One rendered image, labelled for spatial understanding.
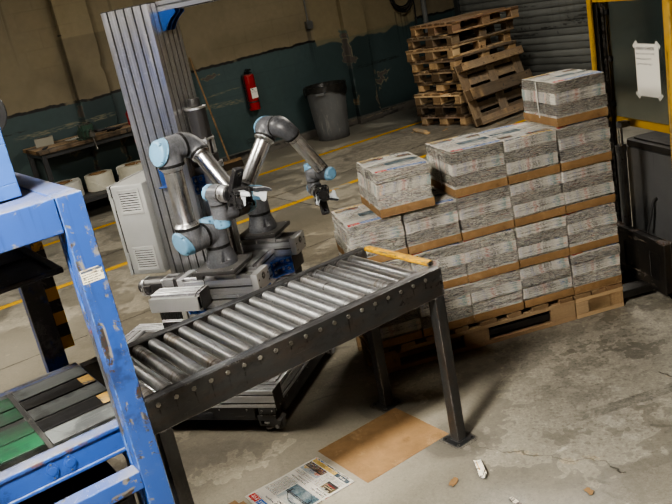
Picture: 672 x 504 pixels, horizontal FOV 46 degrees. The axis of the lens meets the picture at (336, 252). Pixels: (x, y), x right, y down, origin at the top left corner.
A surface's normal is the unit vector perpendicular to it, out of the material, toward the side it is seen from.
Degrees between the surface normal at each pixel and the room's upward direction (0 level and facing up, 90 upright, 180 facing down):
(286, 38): 90
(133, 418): 90
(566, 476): 0
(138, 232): 90
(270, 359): 90
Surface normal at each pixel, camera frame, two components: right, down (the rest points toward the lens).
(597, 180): 0.24, 0.25
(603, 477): -0.18, -0.93
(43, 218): 0.58, 0.15
